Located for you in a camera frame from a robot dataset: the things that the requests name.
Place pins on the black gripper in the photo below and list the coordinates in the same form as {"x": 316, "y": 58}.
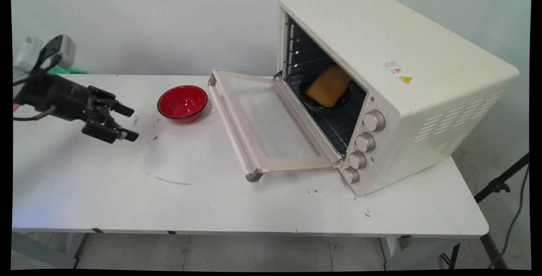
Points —
{"x": 55, "y": 94}

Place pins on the cream glass oven door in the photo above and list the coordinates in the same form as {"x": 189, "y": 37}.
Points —
{"x": 266, "y": 123}

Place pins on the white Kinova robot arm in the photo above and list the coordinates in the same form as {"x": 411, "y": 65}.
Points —
{"x": 23, "y": 53}

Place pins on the green plastic object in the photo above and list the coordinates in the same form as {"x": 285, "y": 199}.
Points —
{"x": 67, "y": 71}

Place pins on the red bowl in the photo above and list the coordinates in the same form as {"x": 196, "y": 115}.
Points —
{"x": 182, "y": 103}

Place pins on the pink object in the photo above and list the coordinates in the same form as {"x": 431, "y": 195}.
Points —
{"x": 16, "y": 107}

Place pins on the gray table leg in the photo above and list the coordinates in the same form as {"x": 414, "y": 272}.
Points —
{"x": 406, "y": 250}
{"x": 46, "y": 250}

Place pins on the black round pan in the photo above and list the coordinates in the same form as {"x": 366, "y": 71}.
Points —
{"x": 313, "y": 104}

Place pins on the yellow bread slice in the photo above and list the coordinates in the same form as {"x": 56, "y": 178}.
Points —
{"x": 328, "y": 86}

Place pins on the silver oven knob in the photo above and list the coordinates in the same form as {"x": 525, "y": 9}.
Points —
{"x": 374, "y": 120}
{"x": 365, "y": 142}
{"x": 358, "y": 160}
{"x": 351, "y": 175}

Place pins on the white red label sticker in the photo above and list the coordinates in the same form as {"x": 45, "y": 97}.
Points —
{"x": 393, "y": 67}

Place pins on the cream toaster oven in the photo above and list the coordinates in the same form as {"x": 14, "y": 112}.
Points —
{"x": 402, "y": 81}

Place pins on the yellow warning sticker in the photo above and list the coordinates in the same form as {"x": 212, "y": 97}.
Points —
{"x": 405, "y": 79}

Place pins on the black tripod stand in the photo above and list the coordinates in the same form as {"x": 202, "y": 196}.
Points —
{"x": 497, "y": 185}

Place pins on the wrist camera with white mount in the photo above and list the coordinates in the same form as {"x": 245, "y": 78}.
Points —
{"x": 61, "y": 51}

